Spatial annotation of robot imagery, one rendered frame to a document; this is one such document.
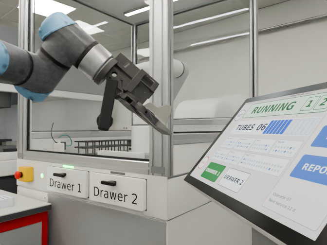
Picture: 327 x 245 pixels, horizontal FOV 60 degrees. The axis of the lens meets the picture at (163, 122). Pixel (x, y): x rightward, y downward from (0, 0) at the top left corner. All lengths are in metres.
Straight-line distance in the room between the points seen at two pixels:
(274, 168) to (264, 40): 3.86
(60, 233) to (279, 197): 1.16
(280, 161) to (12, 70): 0.50
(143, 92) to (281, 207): 0.36
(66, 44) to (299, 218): 0.52
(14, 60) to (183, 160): 0.67
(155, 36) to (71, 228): 0.90
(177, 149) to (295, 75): 3.20
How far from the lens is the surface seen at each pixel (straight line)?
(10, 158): 2.12
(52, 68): 0.66
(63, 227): 1.45
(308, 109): 0.60
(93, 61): 0.63
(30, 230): 1.46
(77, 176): 1.28
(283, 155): 0.54
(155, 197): 1.01
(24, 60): 0.61
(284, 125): 0.61
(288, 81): 4.10
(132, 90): 0.62
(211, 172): 0.71
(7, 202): 1.48
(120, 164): 1.11
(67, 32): 0.65
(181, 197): 1.05
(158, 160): 0.98
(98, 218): 1.24
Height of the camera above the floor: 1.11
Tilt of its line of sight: 1 degrees up
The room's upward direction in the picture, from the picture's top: straight up
